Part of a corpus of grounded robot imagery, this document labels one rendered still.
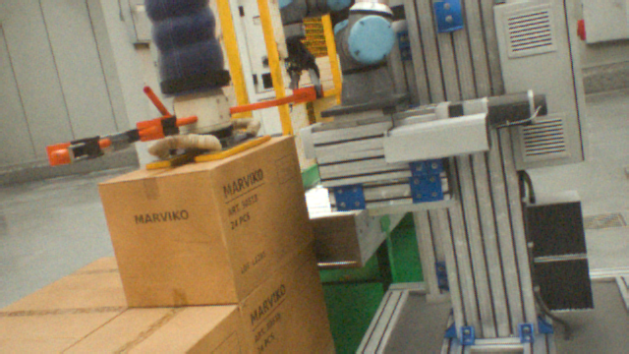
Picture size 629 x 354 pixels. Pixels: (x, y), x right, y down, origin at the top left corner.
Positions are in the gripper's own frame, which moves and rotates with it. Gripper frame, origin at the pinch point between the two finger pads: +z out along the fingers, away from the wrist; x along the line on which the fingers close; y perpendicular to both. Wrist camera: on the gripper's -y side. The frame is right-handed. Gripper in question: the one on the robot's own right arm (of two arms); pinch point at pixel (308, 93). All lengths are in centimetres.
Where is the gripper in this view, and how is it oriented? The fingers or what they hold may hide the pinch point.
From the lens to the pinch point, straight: 227.2
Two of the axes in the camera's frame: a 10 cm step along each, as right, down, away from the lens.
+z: 1.8, 9.7, 1.6
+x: 9.1, -1.1, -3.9
